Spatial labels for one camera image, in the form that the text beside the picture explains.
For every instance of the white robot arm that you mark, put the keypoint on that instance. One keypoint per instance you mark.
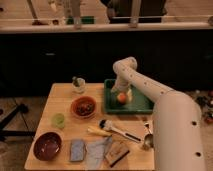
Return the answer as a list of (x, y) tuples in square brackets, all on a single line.
[(176, 120)]

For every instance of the metal spoon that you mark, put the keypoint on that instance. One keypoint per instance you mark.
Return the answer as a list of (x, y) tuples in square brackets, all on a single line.
[(146, 124)]

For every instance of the blue sponge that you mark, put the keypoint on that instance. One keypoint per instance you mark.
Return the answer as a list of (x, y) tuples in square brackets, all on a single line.
[(77, 150)]

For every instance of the small green cup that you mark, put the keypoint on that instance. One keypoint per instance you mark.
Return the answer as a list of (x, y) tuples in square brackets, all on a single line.
[(58, 121)]

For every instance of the black chair base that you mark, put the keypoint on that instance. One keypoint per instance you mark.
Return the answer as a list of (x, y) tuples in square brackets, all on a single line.
[(22, 109)]

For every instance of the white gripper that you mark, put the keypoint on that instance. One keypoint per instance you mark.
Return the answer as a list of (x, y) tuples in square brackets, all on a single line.
[(121, 85)]

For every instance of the green box on counter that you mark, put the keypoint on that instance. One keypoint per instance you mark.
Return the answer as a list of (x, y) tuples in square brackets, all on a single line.
[(84, 19)]

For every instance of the glass with green plant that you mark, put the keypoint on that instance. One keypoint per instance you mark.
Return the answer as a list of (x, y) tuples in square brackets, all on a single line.
[(78, 84)]

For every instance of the orange apple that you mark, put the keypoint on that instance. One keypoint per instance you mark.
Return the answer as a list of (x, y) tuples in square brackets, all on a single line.
[(122, 98)]

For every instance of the wooden block with black edge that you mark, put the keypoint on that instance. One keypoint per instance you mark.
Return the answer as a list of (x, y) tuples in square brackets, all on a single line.
[(117, 151)]

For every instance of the purple bowl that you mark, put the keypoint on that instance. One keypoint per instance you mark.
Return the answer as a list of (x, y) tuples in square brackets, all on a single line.
[(47, 146)]

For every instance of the green plastic tray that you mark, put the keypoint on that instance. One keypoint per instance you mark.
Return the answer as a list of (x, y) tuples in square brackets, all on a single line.
[(139, 103)]

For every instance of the grey cloth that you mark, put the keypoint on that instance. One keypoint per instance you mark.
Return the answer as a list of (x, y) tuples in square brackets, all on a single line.
[(96, 151)]

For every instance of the metal cup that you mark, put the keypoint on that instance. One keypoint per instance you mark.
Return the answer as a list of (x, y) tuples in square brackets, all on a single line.
[(148, 142)]

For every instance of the orange bowl with food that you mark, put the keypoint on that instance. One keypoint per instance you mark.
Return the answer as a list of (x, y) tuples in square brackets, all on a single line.
[(83, 107)]

